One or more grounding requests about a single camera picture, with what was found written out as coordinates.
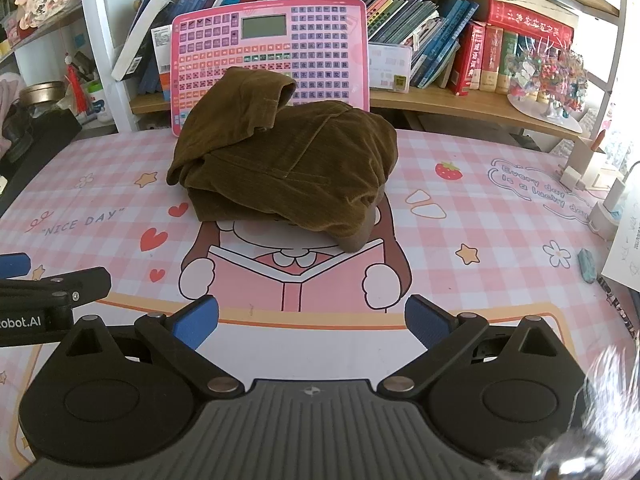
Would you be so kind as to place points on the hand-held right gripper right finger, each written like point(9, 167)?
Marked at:
point(427, 321)

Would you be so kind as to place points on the pink learning tablet toy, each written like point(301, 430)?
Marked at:
point(320, 40)

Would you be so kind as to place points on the white cardboard stand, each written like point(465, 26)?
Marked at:
point(585, 160)

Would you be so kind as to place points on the clear plastic card case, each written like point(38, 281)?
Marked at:
point(391, 67)

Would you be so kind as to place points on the row of books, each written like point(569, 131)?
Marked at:
point(430, 25)

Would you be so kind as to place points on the pink checked cartoon desk mat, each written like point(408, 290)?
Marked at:
point(475, 220)

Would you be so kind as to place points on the colourful bead tree ornament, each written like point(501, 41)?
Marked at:
point(545, 75)

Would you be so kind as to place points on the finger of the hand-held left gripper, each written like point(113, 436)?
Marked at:
point(75, 285)
point(14, 263)

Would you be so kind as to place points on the teal eraser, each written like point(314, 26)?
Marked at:
point(588, 266)

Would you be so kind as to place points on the white bottle with blue label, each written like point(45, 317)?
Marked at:
point(100, 105)

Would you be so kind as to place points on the white frame wooden bookshelf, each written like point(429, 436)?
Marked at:
point(450, 102)

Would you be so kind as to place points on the lilac cloth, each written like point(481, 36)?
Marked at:
point(7, 92)

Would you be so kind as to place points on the white fluffy cuff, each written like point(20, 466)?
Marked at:
point(605, 385)

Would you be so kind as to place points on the white paper sheet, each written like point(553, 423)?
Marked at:
point(625, 255)

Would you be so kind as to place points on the white charger plug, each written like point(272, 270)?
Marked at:
point(571, 178)

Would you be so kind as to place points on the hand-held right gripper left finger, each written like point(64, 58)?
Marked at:
point(197, 320)

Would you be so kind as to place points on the black flat case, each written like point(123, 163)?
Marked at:
point(45, 145)

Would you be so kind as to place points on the white cylinder device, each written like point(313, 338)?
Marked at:
point(606, 210)

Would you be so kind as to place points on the thick red book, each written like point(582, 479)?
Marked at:
point(530, 20)

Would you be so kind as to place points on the red tassel ornament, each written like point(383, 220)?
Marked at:
point(74, 87)

